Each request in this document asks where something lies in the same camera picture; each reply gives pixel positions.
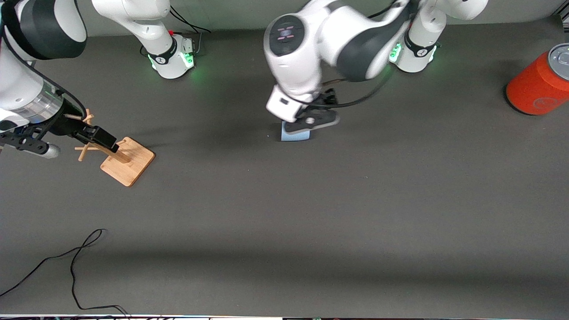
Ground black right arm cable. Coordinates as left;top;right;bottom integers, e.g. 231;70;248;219
0;27;88;134

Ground thin black table cable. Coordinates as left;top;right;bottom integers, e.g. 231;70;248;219
0;229;130;318

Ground orange can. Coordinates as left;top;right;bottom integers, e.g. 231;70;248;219
506;43;569;116

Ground black right arm base cables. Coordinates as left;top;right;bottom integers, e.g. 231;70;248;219
168;5;210;56

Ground wooden cup rack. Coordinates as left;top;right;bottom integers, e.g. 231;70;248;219
64;109;155;187

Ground light blue cup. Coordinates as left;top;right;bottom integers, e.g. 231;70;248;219
281;121;311;142

